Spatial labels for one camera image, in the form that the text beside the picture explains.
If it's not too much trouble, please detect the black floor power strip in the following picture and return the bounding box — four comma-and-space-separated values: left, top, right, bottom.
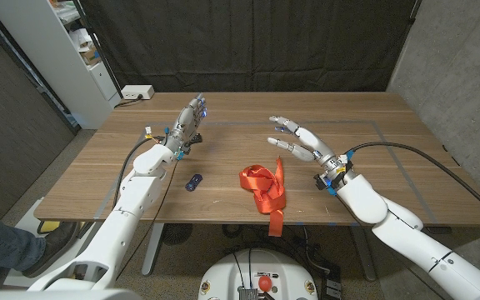
321, 266, 343, 300

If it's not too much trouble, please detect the red emergency stop button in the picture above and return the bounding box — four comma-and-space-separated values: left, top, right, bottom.
257, 275, 273, 293

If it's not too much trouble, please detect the black backdrop stand pole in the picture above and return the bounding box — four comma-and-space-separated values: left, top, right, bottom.
74, 0, 124, 100

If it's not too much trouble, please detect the person's dark shoe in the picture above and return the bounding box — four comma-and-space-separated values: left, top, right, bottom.
22, 221, 81, 279

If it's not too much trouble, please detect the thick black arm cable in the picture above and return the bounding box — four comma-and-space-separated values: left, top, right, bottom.
346, 141, 480, 226
112, 137, 164, 209

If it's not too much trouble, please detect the white floor board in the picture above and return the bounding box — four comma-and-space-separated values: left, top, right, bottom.
4, 197, 99, 288

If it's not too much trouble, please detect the grey tape outline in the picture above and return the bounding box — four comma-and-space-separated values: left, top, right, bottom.
93, 120, 439, 224

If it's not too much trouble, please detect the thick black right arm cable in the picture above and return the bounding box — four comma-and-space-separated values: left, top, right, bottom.
346, 141, 480, 226

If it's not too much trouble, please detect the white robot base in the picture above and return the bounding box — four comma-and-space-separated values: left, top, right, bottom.
197, 248, 319, 300

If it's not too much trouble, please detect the white shelf cabinet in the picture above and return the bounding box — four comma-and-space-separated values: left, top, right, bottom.
0, 0, 123, 130

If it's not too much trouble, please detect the black round ribbed disc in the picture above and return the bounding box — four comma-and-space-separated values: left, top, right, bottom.
161, 223, 194, 246

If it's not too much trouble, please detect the cardboard box with blue tape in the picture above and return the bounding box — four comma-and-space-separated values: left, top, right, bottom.
79, 45, 102, 66

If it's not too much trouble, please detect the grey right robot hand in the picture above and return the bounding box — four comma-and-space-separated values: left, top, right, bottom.
267, 115, 352, 178

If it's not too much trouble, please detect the orange satin ribbon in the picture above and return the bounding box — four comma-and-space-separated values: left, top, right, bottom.
238, 156, 288, 238

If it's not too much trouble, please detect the black backdrop curtain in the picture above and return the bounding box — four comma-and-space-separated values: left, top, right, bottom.
77, 0, 423, 93

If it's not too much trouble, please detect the thin black left arm wire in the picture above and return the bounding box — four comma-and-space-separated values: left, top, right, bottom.
115, 160, 179, 281

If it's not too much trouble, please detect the white power box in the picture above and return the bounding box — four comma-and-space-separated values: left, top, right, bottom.
121, 84, 156, 101

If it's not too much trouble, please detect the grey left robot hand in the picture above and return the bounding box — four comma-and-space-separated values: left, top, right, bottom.
164, 93, 208, 154

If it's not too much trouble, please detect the blue toy car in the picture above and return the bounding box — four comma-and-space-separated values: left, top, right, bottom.
184, 173, 204, 193

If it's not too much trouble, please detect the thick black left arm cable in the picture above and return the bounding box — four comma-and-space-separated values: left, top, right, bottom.
112, 137, 164, 209

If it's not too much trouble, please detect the black power box cable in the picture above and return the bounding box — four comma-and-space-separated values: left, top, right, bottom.
113, 94, 144, 109

